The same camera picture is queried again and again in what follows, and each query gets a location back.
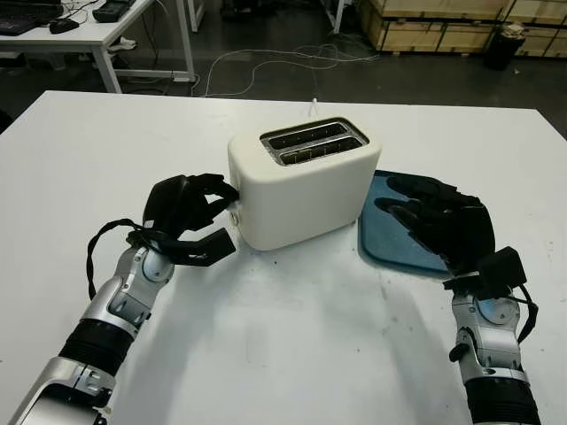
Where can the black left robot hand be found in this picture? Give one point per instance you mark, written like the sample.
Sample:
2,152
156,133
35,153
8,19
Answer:
170,203

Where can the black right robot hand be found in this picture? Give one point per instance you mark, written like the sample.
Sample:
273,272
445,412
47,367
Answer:
460,230

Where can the white two-slot toaster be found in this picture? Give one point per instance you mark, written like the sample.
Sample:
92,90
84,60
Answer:
310,203

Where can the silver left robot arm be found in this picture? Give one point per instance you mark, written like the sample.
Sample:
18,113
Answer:
102,319

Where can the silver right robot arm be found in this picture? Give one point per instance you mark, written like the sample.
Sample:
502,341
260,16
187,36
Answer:
491,350

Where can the blue plastic tray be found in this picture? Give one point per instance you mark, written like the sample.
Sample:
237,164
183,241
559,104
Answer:
390,243

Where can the white shoe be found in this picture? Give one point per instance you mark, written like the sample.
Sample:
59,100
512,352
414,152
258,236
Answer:
124,44

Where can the black trash bin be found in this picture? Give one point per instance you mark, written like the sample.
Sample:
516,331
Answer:
502,48

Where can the white office desk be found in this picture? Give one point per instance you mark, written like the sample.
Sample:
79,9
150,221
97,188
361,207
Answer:
88,33

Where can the black desk device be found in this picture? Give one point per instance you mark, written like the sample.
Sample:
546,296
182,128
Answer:
110,11

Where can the wooden crate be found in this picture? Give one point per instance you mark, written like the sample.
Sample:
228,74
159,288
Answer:
421,26

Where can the black computer mouse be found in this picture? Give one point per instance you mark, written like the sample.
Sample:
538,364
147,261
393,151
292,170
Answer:
63,25

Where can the black keyboard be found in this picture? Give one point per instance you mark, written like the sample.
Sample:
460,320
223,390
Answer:
20,24

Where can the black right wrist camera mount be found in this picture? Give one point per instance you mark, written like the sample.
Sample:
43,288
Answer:
502,270

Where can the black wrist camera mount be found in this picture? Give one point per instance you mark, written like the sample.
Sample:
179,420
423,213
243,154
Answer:
208,250
502,270

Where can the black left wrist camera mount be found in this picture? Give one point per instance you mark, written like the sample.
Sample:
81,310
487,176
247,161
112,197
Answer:
208,250

